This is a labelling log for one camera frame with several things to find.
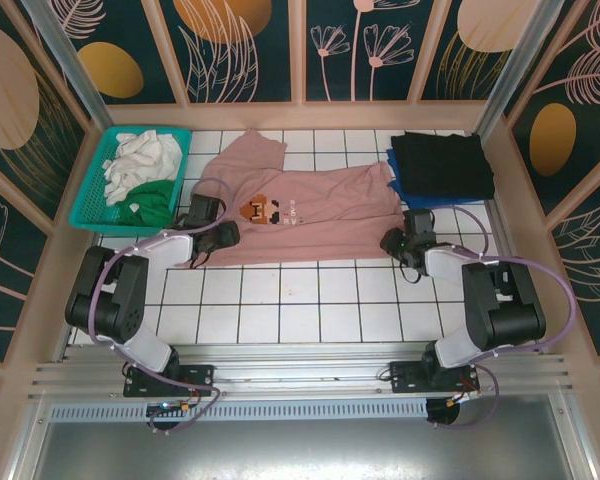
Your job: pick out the pink printed t-shirt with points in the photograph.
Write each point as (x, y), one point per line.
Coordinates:
(320, 225)

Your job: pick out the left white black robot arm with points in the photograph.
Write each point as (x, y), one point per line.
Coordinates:
(115, 305)

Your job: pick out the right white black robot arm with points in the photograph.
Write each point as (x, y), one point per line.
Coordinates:
(500, 305)

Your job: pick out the folded blue t-shirt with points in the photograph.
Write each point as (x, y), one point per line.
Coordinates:
(420, 202)

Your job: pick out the crumpled green t-shirt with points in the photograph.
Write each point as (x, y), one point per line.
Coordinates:
(155, 200)

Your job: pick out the folded black t-shirt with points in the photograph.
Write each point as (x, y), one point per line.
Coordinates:
(440, 160)

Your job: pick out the crumpled white t-shirt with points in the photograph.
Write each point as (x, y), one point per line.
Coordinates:
(140, 160)

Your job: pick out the teal plastic basket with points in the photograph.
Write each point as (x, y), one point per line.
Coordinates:
(87, 220)

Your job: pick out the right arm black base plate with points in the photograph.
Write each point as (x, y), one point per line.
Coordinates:
(402, 375)

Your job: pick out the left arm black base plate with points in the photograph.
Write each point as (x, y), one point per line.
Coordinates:
(200, 377)

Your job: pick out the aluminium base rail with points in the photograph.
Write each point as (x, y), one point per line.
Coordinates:
(300, 360)

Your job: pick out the aluminium frame post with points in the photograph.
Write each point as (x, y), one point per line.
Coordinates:
(75, 60)
(510, 75)

